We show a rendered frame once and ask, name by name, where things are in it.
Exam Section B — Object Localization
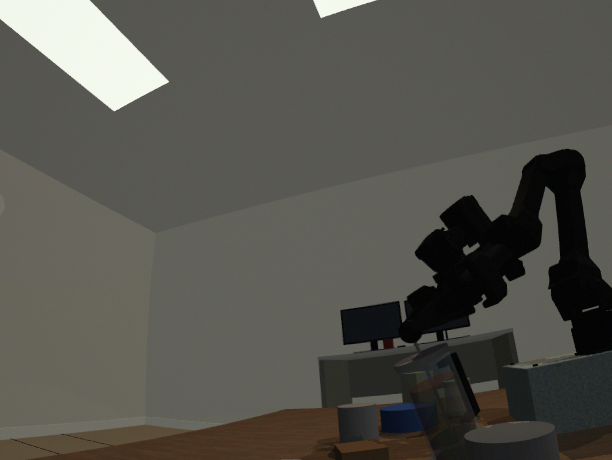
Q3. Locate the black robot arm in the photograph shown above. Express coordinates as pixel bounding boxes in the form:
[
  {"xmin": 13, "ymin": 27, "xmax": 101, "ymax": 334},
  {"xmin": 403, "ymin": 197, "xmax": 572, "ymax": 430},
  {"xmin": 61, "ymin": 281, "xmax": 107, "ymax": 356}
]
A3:
[{"xmin": 415, "ymin": 149, "xmax": 612, "ymax": 356}]

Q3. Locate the dark blue short cylinder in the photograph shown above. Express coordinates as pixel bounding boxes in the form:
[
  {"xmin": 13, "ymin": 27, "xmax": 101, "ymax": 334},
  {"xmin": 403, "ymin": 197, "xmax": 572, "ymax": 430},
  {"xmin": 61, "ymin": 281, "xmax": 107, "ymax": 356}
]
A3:
[{"xmin": 380, "ymin": 402, "xmax": 421, "ymax": 433}]

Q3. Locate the dark grey cylinder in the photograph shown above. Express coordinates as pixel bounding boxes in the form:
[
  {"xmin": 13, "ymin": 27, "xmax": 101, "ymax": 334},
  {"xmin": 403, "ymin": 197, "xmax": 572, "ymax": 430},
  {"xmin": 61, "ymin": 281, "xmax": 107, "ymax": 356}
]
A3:
[
  {"xmin": 337, "ymin": 402, "xmax": 380, "ymax": 443},
  {"xmin": 464, "ymin": 421, "xmax": 560, "ymax": 460}
]

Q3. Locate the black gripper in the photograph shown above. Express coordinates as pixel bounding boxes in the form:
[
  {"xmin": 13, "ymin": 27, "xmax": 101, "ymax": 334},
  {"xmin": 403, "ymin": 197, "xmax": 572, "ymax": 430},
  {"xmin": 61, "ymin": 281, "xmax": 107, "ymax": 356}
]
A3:
[{"xmin": 405, "ymin": 251, "xmax": 507, "ymax": 332}]

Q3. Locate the glass french press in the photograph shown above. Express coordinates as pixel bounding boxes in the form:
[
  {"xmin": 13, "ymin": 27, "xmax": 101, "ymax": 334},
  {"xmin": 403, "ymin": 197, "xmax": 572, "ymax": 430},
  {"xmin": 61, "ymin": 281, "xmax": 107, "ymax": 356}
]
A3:
[{"xmin": 394, "ymin": 319, "xmax": 480, "ymax": 460}]

